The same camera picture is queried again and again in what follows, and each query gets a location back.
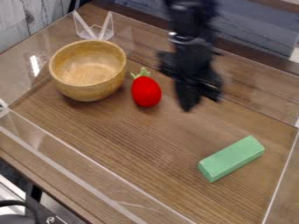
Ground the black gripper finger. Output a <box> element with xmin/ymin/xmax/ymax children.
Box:
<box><xmin>200</xmin><ymin>81</ymin><xmax>223</xmax><ymax>102</ymax></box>
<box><xmin>175</xmin><ymin>80</ymin><xmax>201</xmax><ymax>112</ymax></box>

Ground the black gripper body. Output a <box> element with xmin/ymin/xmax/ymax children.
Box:
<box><xmin>155</xmin><ymin>36</ymin><xmax>225</xmax><ymax>86</ymax></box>

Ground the red plush strawberry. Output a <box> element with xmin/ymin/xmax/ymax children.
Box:
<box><xmin>131</xmin><ymin>67</ymin><xmax>163</xmax><ymax>108</ymax></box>

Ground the wooden bowl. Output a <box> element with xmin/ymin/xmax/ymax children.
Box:
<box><xmin>49</xmin><ymin>40</ymin><xmax>127</xmax><ymax>102</ymax></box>

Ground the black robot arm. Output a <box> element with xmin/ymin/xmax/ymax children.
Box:
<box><xmin>156</xmin><ymin>0</ymin><xmax>223</xmax><ymax>112</ymax></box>

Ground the green rectangular block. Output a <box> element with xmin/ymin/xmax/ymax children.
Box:
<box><xmin>197</xmin><ymin>136</ymin><xmax>265</xmax><ymax>183</ymax></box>

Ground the clear acrylic corner bracket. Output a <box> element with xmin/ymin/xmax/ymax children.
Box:
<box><xmin>72</xmin><ymin>11</ymin><xmax>115</xmax><ymax>41</ymax></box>

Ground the clear acrylic tray wall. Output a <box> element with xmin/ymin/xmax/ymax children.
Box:
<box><xmin>0</xmin><ymin>100</ymin><xmax>195</xmax><ymax>224</ymax></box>

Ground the black table leg bracket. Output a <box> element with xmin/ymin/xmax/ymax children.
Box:
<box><xmin>25</xmin><ymin>184</ymin><xmax>85</xmax><ymax>224</ymax></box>

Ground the black cable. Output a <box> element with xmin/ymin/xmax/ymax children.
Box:
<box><xmin>0</xmin><ymin>199</ymin><xmax>38</xmax><ymax>224</ymax></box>

